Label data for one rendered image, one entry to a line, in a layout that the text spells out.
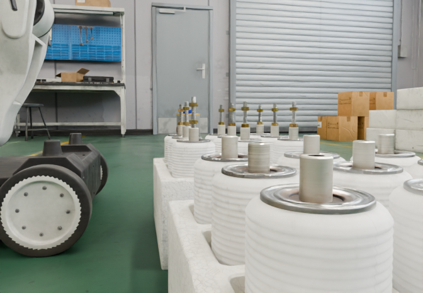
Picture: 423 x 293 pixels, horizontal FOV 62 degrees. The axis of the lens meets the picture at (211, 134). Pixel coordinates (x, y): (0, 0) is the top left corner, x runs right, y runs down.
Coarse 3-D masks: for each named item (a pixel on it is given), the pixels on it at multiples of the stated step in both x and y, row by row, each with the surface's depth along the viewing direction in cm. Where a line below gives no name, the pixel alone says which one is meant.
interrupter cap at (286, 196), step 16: (272, 192) 25; (288, 192) 26; (336, 192) 25; (352, 192) 25; (288, 208) 21; (304, 208) 21; (320, 208) 21; (336, 208) 21; (352, 208) 21; (368, 208) 21
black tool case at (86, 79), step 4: (84, 76) 497; (88, 76) 499; (92, 76) 501; (96, 76) 503; (100, 76) 505; (104, 76) 507; (84, 80) 497; (88, 80) 498; (92, 80) 501; (96, 80) 500; (100, 80) 502; (104, 80) 507; (108, 80) 507; (112, 80) 511
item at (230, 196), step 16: (224, 176) 34; (224, 192) 33; (240, 192) 32; (256, 192) 31; (224, 208) 33; (240, 208) 32; (224, 224) 33; (240, 224) 32; (224, 240) 33; (240, 240) 32; (224, 256) 33; (240, 256) 32
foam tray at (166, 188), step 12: (156, 168) 88; (156, 180) 88; (168, 180) 70; (180, 180) 71; (192, 180) 71; (156, 192) 89; (168, 192) 70; (180, 192) 71; (192, 192) 71; (156, 204) 89; (156, 216) 90; (156, 228) 91
